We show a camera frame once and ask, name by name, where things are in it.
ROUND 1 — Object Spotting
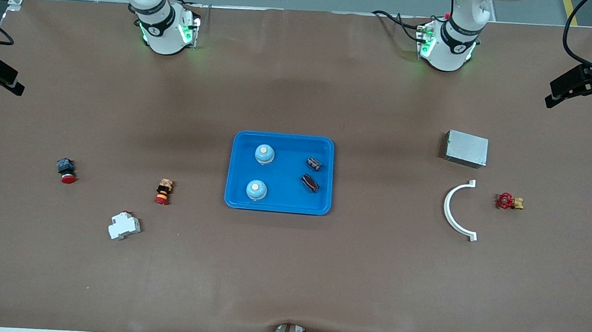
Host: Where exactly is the white circuit breaker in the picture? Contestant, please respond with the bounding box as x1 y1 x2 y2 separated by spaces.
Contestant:
107 210 143 243

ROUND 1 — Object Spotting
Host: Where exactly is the dark brown glossy capacitor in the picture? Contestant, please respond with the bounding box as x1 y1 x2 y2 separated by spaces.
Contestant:
299 173 321 194

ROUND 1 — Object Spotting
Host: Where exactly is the black base cable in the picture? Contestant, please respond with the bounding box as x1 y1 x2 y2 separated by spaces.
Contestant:
370 9 428 43

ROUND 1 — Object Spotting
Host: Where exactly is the brown table mat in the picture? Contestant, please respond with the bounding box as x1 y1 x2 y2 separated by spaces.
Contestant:
0 0 592 332

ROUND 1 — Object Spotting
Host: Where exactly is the white curved plastic bracket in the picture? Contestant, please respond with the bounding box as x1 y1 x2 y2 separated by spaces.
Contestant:
441 178 482 243

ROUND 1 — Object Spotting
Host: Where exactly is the red handwheel brass valve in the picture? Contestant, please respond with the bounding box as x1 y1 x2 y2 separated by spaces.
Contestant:
496 192 527 211

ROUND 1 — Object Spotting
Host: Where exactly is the black and red emergency button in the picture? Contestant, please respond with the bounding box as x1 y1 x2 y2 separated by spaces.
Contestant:
55 157 78 185

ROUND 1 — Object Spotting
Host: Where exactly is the light blue call bell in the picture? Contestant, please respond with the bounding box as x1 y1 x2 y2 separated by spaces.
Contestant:
254 143 276 166
245 179 268 202

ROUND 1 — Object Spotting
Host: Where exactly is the blue plastic tray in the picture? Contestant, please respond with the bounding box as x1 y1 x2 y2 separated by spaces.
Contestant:
223 129 337 217

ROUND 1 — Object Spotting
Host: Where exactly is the orange and red push button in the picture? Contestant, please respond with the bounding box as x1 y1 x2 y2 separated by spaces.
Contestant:
154 178 175 206

